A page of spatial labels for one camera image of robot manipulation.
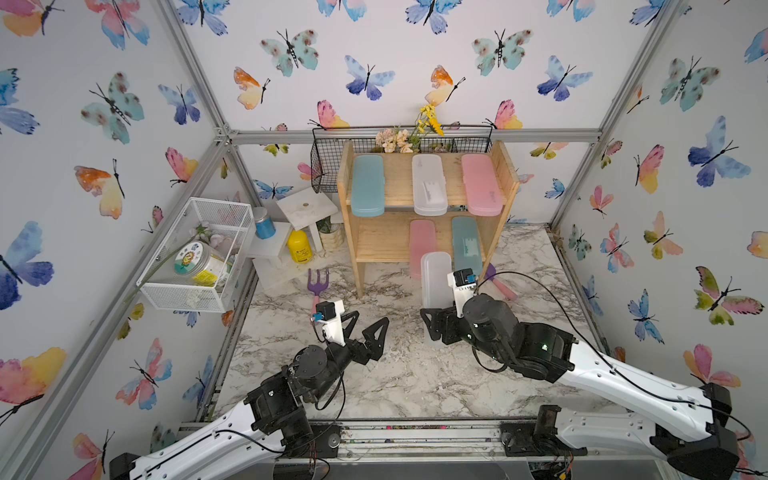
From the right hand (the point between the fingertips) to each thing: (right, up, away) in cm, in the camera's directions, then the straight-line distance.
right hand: (436, 307), depth 67 cm
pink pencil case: (-1, +16, +21) cm, 26 cm away
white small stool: (-37, +27, +28) cm, 54 cm away
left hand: (-14, -2, 0) cm, 14 cm away
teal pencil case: (+11, +15, +18) cm, 25 cm away
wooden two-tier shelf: (-12, +17, +21) cm, 30 cm away
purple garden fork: (-36, 0, +35) cm, 50 cm away
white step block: (-52, +9, +37) cm, 65 cm away
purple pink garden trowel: (+25, +6, +40) cm, 48 cm away
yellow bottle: (-41, +15, +33) cm, 55 cm away
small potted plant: (-31, +19, +38) cm, 53 cm away
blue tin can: (-50, +21, +26) cm, 60 cm away
